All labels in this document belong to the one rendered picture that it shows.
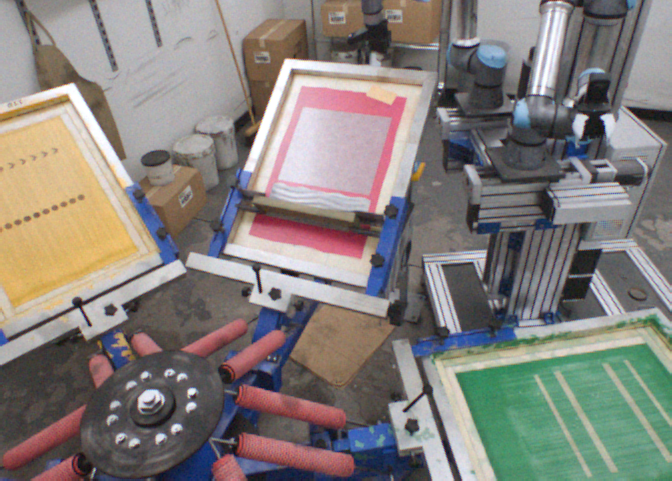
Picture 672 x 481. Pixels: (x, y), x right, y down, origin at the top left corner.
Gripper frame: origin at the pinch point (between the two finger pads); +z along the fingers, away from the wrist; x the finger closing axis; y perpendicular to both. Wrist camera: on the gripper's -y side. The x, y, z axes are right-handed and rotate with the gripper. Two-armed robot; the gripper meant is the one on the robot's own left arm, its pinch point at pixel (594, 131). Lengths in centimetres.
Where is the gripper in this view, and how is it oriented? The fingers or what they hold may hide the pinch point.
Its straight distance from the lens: 126.9
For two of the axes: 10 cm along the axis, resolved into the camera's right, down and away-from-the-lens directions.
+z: -3.7, 6.0, -7.1
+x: -9.1, -0.8, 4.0
